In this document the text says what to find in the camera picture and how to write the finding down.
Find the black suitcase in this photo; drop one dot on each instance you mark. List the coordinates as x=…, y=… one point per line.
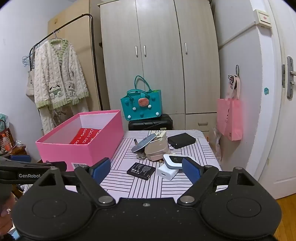
x=150, y=124

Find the black battery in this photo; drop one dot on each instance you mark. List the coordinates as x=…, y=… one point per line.
x=141, y=171

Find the white charger block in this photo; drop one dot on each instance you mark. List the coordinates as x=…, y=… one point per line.
x=166, y=173

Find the pink shopping bag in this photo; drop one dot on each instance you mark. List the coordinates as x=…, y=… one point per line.
x=230, y=118

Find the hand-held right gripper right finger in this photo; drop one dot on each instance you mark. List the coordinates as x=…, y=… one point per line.
x=190, y=169

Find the teal wall sticker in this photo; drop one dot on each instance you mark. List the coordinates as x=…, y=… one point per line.
x=266, y=91

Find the green patterned pack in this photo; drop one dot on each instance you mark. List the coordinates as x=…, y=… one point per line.
x=3, y=120

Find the pink cardboard box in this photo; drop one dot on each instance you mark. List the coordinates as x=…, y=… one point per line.
x=92, y=153

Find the white knit cardigan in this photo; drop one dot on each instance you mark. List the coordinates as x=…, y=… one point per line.
x=60, y=74

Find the orange drink bottle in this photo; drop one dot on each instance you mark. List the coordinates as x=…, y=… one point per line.
x=6, y=143

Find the grey wooden wardrobe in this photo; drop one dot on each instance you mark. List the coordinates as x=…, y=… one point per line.
x=159, y=58

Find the cream hair claw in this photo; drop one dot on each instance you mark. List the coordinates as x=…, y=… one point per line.
x=161, y=134

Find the red glasses-print cloth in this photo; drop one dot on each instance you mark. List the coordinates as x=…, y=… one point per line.
x=83, y=138

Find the white wall box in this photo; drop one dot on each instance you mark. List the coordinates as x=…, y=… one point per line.
x=262, y=17

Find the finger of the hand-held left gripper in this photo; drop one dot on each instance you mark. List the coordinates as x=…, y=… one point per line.
x=20, y=158
x=59, y=166

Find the black clothes rack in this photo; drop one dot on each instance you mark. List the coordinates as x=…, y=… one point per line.
x=94, y=46

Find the black power bank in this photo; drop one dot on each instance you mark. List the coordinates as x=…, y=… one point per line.
x=181, y=139

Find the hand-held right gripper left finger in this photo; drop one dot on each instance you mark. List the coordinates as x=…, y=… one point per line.
x=103, y=168

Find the clear plastic bag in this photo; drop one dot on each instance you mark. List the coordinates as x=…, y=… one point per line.
x=217, y=143

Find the white and black pocket router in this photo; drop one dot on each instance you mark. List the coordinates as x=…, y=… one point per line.
x=173, y=160

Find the blue grey sock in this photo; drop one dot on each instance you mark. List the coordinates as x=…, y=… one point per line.
x=143, y=142

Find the teal felt tote bag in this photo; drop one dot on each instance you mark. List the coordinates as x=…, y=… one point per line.
x=138, y=111

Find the canvas tote bag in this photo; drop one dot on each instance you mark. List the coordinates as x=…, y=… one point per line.
x=30, y=85

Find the pink rounded case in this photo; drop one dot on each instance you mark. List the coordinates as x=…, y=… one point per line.
x=156, y=148

